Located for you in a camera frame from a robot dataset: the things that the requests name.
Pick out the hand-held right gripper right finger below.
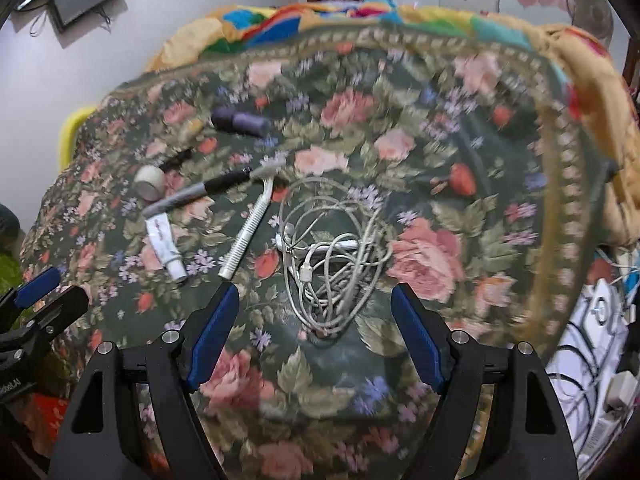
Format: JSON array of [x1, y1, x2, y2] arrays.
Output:
[[391, 282, 583, 480]]

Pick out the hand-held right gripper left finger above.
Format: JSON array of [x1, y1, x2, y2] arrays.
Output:
[[47, 284, 241, 480]]

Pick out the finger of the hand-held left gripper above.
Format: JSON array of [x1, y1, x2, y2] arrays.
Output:
[[0, 266, 62, 318], [0, 286, 90, 361]]

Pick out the green cloth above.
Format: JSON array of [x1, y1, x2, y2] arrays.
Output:
[[0, 252, 31, 297]]

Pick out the dark teal cloth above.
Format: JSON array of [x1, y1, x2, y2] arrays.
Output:
[[0, 204, 23, 256]]

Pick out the white squeeze tube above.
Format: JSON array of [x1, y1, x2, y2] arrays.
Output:
[[145, 212, 188, 282]]

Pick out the white disposable razor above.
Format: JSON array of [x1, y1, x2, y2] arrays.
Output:
[[218, 152, 288, 281]]

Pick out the grey and black marker pen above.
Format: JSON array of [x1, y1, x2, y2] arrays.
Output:
[[142, 167, 253, 218]]

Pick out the white tape roll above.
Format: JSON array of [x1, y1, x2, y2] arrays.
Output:
[[134, 165, 167, 200]]

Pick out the thin black stick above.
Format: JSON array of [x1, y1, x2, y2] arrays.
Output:
[[159, 149, 195, 172]]

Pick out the white device with round mark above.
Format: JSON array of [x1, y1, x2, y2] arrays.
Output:
[[582, 277, 632, 346]]

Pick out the white power adapter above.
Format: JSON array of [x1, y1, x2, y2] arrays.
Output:
[[602, 370, 637, 411]]

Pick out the purple cylinder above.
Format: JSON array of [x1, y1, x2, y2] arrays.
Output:
[[210, 106, 271, 138]]

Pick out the floral blanket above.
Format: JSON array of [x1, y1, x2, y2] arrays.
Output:
[[20, 25, 616, 480]]

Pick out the multicoloured patchwork blanket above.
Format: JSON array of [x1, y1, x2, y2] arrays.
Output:
[[147, 0, 640, 248]]

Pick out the standing fan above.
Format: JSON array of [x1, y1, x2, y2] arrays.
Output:
[[566, 0, 615, 46]]

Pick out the tangled white cable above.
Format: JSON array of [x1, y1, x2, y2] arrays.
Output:
[[274, 176, 396, 337]]

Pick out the yellow padded bed rail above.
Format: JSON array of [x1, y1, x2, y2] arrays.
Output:
[[58, 106, 101, 173]]

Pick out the tangle of black cables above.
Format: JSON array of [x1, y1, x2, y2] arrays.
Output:
[[545, 310, 618, 461]]

